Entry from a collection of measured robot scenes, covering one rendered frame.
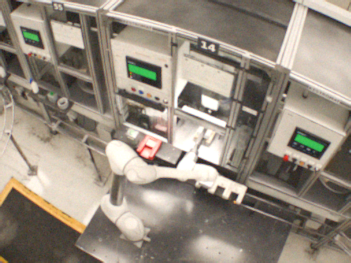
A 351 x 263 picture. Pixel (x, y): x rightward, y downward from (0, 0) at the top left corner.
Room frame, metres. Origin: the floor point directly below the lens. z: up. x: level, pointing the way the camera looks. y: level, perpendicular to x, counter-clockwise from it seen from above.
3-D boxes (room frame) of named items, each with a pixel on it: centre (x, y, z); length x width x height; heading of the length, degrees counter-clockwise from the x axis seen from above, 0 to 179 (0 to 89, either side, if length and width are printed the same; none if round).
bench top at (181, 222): (0.75, -0.14, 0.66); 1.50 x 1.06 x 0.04; 65
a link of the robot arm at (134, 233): (0.74, 0.29, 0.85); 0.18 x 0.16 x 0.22; 46
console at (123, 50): (1.60, 0.18, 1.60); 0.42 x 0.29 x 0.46; 65
